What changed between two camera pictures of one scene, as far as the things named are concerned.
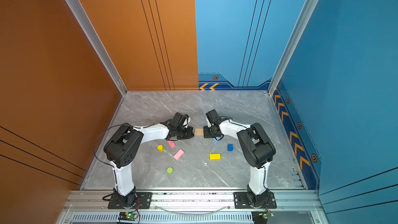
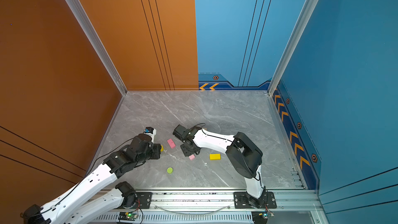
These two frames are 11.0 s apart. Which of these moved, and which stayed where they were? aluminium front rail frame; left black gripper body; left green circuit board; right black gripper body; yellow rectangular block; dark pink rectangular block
Moved: left black gripper body; right black gripper body
Stayed: aluminium front rail frame; yellow rectangular block; dark pink rectangular block; left green circuit board
